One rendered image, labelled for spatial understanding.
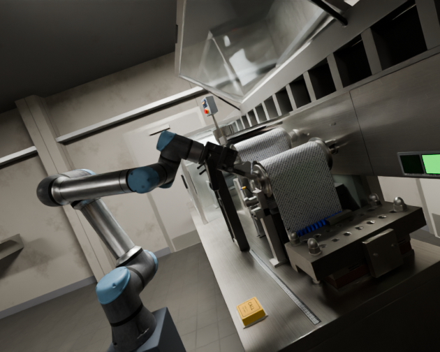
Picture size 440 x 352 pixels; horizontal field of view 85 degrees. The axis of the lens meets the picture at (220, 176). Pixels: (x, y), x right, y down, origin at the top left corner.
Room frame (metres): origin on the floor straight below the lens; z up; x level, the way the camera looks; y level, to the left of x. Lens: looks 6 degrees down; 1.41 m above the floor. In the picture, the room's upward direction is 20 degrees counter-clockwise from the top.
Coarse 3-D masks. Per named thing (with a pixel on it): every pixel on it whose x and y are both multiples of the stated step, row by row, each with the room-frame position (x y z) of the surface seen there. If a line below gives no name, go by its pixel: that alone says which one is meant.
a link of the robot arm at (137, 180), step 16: (48, 176) 0.86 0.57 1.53; (96, 176) 0.75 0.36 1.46; (112, 176) 0.73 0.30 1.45; (128, 176) 0.71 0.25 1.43; (144, 176) 0.67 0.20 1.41; (160, 176) 0.72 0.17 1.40; (48, 192) 0.77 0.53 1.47; (64, 192) 0.76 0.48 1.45; (80, 192) 0.75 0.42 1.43; (96, 192) 0.74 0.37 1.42; (112, 192) 0.73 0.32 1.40; (128, 192) 0.73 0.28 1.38; (144, 192) 0.68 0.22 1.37
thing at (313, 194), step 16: (320, 176) 0.85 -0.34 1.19; (288, 192) 0.83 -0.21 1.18; (304, 192) 0.84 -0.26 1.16; (320, 192) 0.85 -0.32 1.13; (336, 192) 0.86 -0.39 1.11; (288, 208) 0.83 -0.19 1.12; (304, 208) 0.84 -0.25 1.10; (320, 208) 0.85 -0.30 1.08; (336, 208) 0.86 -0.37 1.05; (288, 224) 0.82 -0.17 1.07; (304, 224) 0.83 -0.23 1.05
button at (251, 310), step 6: (252, 300) 0.71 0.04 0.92; (240, 306) 0.70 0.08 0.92; (246, 306) 0.69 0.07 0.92; (252, 306) 0.68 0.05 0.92; (258, 306) 0.67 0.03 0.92; (240, 312) 0.68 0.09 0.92; (246, 312) 0.67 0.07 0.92; (252, 312) 0.66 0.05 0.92; (258, 312) 0.65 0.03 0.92; (264, 312) 0.66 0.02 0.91; (246, 318) 0.65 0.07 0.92; (252, 318) 0.65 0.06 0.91; (246, 324) 0.65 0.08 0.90
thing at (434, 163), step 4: (424, 156) 0.60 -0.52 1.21; (428, 156) 0.59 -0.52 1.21; (432, 156) 0.58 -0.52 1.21; (436, 156) 0.58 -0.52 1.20; (424, 160) 0.61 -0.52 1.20; (428, 160) 0.60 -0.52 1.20; (432, 160) 0.59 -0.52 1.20; (436, 160) 0.58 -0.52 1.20; (428, 164) 0.60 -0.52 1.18; (432, 164) 0.59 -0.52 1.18; (436, 164) 0.58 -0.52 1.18; (428, 168) 0.60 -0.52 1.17; (432, 168) 0.59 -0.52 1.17; (436, 168) 0.58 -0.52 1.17; (428, 172) 0.60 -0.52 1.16; (432, 172) 0.59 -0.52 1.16; (436, 172) 0.59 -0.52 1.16
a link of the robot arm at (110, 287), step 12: (108, 276) 0.81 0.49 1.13; (120, 276) 0.78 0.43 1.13; (132, 276) 0.82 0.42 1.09; (96, 288) 0.77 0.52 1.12; (108, 288) 0.74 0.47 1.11; (120, 288) 0.75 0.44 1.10; (132, 288) 0.79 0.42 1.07; (108, 300) 0.74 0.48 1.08; (120, 300) 0.75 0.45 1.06; (132, 300) 0.77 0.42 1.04; (108, 312) 0.74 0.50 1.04; (120, 312) 0.74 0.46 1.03; (132, 312) 0.76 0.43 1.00
